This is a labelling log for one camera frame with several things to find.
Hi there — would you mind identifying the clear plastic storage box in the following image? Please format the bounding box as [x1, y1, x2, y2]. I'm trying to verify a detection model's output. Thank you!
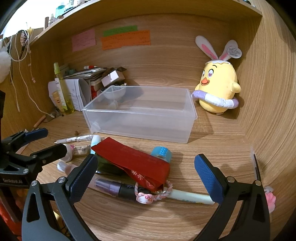
[82, 86, 198, 143]

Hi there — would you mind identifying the red box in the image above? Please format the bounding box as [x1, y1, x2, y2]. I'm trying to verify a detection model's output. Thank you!
[91, 83, 103, 99]

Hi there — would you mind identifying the green sticky note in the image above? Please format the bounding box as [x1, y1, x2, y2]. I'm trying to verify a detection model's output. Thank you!
[103, 25, 138, 37]

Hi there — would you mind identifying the pale green tube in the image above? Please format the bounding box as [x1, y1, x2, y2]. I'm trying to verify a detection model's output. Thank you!
[168, 189, 215, 205]

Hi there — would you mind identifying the orange sticky note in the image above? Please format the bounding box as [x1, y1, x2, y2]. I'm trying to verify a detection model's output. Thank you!
[101, 30, 151, 50]

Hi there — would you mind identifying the pink paw hair clip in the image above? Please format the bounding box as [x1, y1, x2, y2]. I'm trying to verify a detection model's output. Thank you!
[251, 148, 277, 214]

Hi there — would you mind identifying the white paper boxes stack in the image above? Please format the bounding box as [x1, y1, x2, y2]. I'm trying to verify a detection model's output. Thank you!
[48, 78, 92, 112]

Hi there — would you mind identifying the red paper envelope packet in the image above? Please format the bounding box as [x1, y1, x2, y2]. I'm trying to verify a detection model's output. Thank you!
[91, 137, 170, 192]

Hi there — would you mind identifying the white green lotion tube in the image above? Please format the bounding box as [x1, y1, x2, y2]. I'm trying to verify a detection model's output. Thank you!
[55, 78, 68, 112]

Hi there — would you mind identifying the red white marker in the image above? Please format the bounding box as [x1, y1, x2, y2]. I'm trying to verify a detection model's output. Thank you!
[83, 65, 101, 70]

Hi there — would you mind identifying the dark green spray bottle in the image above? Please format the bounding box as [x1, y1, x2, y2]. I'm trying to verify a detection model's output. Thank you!
[95, 155, 128, 177]

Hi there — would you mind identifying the pink sticky note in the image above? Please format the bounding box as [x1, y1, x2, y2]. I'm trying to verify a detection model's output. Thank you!
[72, 29, 96, 52]

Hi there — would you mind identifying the mint blue tube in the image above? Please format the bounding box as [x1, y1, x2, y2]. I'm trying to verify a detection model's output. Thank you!
[90, 135, 101, 155]

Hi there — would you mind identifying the white charging cable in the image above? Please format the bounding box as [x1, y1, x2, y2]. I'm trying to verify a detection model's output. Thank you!
[0, 29, 56, 119]

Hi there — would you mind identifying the beige sunscreen tube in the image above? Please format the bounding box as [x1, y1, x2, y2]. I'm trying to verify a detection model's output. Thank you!
[52, 90, 64, 113]

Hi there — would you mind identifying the purple black cosmetic bottle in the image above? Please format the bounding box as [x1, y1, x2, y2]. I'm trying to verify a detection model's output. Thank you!
[94, 177, 149, 200]

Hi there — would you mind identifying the blue washi tape roll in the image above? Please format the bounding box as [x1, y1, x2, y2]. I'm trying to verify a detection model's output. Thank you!
[151, 146, 172, 163]

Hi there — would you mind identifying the small pink white box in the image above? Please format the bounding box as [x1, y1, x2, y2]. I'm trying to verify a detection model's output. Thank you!
[101, 67, 126, 87]

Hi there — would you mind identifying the white pen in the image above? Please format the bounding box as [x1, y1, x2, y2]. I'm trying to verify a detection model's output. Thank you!
[54, 135, 93, 144]

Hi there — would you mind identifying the yellow chick plush toy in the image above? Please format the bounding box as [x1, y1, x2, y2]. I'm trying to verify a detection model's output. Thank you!
[191, 36, 242, 114]

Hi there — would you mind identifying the stack of books papers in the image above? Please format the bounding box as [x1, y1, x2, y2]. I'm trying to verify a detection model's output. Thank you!
[64, 68, 107, 84]

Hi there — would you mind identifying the yellow oil spray bottle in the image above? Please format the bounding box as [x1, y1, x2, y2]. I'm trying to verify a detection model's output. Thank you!
[54, 62, 74, 114]

